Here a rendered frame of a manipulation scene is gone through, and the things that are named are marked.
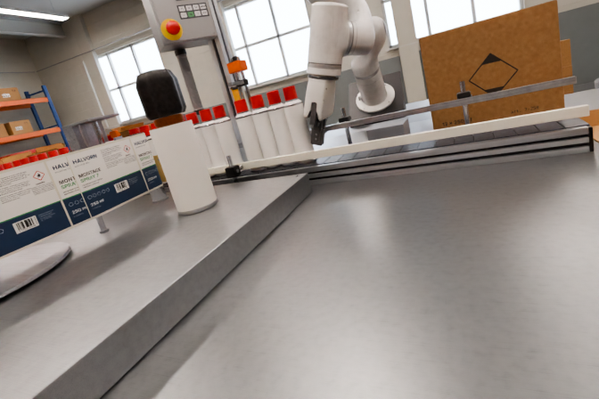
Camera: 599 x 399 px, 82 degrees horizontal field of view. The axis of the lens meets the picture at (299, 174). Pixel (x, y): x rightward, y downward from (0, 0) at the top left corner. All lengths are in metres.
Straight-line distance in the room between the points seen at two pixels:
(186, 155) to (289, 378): 0.51
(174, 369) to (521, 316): 0.34
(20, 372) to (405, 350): 0.36
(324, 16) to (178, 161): 0.44
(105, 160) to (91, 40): 8.26
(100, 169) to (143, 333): 0.50
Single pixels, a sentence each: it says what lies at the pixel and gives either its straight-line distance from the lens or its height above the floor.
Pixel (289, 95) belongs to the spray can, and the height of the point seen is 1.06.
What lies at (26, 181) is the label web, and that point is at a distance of 0.83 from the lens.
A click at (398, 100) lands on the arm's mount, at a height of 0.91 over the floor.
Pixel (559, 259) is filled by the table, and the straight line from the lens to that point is 0.47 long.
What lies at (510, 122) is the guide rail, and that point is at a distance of 0.81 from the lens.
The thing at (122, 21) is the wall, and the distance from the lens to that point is 8.55.
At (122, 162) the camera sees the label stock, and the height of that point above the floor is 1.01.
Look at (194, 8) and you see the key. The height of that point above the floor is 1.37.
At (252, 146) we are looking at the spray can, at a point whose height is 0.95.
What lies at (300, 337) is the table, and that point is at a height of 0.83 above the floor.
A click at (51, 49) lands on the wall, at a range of 9.98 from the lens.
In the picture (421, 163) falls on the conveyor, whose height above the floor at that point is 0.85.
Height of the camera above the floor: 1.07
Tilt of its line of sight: 13 degrees down
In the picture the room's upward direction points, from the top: 15 degrees counter-clockwise
